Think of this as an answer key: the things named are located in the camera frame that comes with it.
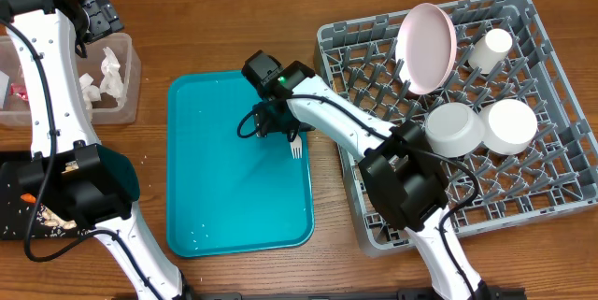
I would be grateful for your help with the black plastic tray bin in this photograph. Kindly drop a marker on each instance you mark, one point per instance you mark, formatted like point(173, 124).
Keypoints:
point(9, 216)

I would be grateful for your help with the pile of rice and peanuts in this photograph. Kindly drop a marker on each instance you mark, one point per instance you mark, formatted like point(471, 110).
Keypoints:
point(56, 220)

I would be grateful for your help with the grey plastic dishwasher rack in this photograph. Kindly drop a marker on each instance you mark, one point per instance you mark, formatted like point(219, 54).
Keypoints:
point(554, 176)

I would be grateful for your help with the clear plastic bin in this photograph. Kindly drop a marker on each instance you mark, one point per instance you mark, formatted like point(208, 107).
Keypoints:
point(15, 112)

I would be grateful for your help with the white tissue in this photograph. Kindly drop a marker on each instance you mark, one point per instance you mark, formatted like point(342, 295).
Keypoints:
point(110, 84)

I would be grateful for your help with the white bowl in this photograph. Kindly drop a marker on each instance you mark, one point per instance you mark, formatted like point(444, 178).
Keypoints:
point(510, 126)

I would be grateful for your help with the pink round plate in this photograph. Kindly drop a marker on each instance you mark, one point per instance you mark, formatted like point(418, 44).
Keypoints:
point(426, 44)

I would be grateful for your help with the white plastic fork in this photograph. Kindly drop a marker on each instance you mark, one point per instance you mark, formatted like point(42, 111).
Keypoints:
point(297, 147)

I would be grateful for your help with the white paper cup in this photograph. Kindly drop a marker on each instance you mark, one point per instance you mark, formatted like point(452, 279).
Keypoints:
point(491, 49)

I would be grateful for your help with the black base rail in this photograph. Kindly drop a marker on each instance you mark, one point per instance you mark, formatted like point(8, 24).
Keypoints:
point(494, 293)

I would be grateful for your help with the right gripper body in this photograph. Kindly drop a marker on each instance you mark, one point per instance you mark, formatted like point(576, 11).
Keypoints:
point(282, 116)

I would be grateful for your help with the foil snack wrapper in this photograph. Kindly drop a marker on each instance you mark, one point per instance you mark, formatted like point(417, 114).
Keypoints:
point(19, 90)

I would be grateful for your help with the orange carrot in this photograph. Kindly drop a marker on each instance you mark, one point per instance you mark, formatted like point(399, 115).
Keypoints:
point(28, 198)

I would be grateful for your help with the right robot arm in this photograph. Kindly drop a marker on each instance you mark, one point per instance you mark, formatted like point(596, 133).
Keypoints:
point(403, 177)

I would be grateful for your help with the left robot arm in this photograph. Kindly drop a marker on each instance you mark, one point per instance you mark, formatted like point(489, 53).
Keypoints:
point(70, 171)

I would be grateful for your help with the grey bowl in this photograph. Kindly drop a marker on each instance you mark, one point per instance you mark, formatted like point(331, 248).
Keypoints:
point(453, 130)

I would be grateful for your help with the teal plastic serving tray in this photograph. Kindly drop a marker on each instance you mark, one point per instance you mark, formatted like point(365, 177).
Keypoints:
point(227, 194)

